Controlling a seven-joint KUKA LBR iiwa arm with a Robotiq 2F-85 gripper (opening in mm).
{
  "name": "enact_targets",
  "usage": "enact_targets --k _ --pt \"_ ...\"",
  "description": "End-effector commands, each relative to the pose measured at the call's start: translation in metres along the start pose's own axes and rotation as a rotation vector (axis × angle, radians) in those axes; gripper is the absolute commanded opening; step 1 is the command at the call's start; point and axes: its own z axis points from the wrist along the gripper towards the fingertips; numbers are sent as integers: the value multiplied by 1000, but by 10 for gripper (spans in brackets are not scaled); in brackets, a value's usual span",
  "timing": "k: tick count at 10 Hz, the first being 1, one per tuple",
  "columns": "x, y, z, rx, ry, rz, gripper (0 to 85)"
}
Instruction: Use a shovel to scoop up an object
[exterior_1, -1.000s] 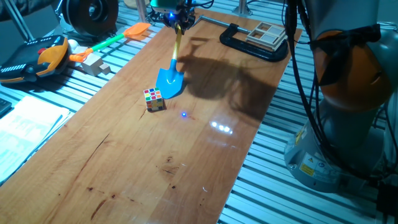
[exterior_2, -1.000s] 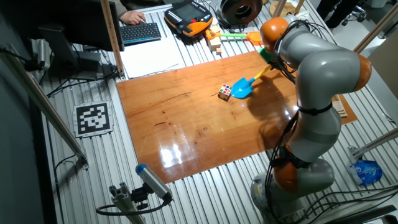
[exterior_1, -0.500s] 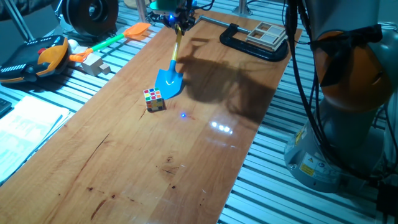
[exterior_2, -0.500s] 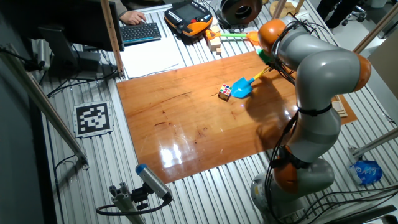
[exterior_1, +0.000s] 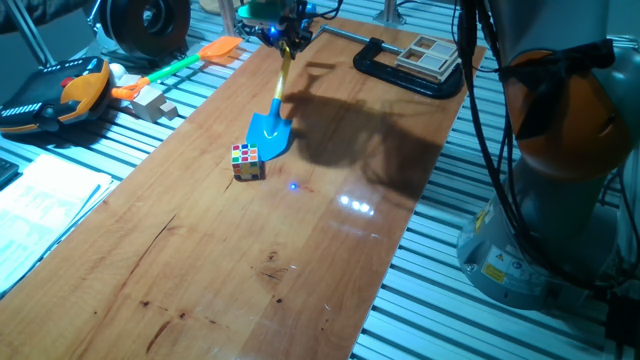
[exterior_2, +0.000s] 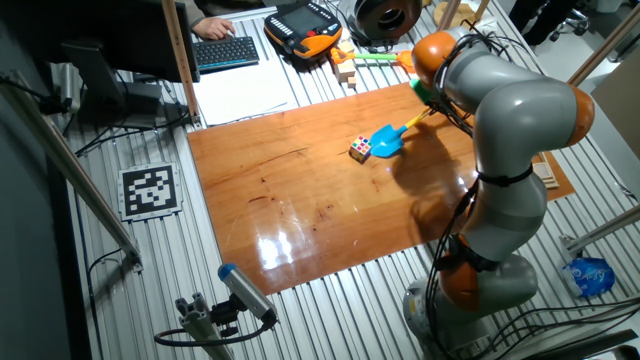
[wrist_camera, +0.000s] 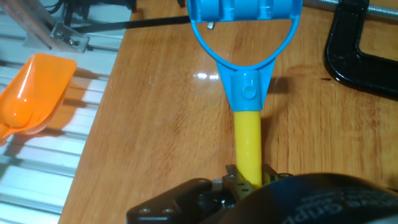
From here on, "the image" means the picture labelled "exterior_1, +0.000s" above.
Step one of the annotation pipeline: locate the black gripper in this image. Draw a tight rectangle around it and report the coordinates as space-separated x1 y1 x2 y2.
242 9 314 60

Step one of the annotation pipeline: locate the grey metal stand leg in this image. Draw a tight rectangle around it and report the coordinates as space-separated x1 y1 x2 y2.
2 0 56 69

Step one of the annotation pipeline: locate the multicoloured puzzle cube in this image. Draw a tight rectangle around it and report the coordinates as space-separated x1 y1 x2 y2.
230 143 265 182

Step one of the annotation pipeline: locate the pale wooden block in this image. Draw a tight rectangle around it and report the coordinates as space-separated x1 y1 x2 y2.
130 85 179 124

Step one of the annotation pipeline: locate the black round drum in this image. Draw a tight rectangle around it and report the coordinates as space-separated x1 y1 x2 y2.
99 0 192 60

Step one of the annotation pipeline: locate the white round object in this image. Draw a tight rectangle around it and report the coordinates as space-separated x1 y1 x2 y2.
108 62 142 89

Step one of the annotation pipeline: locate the blue toy shovel yellow shaft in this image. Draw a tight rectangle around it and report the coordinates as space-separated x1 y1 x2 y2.
245 2 319 162

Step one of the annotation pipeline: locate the black and orange teach pendant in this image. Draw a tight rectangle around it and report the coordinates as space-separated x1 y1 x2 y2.
0 55 112 135

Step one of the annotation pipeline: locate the orange toy shovel green shaft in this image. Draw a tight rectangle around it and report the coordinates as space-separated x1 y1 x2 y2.
110 35 245 101

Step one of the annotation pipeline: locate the white paper stack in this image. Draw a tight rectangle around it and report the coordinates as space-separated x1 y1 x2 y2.
0 153 121 296

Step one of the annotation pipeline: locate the frame post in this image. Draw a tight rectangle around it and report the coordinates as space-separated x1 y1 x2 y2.
373 0 407 27
217 0 239 37

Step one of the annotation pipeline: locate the black keyboard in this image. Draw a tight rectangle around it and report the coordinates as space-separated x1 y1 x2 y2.
0 157 20 191

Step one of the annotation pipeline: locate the black C-clamp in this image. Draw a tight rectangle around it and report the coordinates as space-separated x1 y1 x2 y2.
307 23 465 100

